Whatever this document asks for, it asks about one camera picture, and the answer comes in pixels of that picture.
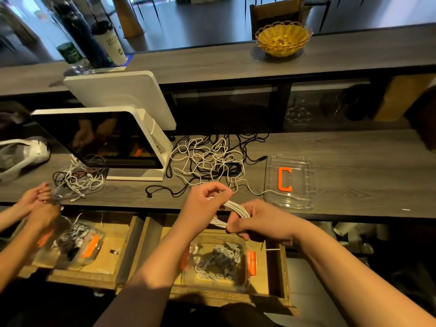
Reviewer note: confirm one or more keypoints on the person's right hand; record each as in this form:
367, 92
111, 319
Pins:
266, 222

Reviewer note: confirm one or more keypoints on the person's left hand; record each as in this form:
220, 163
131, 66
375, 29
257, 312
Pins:
201, 209

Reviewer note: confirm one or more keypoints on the clear container drawer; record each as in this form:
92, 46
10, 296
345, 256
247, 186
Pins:
48, 259
191, 282

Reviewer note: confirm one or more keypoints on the person's right forearm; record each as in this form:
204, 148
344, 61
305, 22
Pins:
368, 275

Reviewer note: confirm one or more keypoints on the person's left forearm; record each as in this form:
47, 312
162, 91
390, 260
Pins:
146, 286

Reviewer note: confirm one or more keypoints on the another person's forearm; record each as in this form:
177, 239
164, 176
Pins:
10, 218
20, 259

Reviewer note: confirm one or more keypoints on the wooden drawer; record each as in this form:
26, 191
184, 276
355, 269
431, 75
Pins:
126, 262
276, 272

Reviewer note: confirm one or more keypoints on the pile of white containers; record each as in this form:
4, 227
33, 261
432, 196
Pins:
351, 233

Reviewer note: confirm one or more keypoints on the small white connector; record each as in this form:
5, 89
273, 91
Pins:
114, 252

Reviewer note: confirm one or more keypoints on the white touchscreen monitor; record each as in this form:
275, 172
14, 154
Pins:
95, 139

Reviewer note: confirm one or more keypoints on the white customer display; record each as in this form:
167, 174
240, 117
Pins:
122, 98

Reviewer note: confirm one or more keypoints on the grey wooden bar counter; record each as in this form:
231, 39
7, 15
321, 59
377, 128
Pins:
218, 64

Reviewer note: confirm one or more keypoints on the blue white notebook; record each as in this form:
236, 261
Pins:
129, 61

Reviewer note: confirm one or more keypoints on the white headset device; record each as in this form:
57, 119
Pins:
34, 152

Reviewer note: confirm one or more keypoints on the yellow woven basket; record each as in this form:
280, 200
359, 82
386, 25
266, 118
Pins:
283, 41

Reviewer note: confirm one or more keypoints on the white paper coffee cup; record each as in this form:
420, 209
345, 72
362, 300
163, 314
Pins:
111, 45

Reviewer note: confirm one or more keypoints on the flat cardboard sheet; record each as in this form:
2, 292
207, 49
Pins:
405, 97

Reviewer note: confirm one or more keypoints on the clear plastic water bottle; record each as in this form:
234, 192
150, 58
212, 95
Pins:
71, 54

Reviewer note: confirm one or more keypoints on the round wooden table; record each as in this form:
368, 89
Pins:
128, 15

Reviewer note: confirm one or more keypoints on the black thermos bottle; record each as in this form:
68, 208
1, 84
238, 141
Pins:
85, 34

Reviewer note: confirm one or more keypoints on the brown wooden chair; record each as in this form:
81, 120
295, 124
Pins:
278, 11

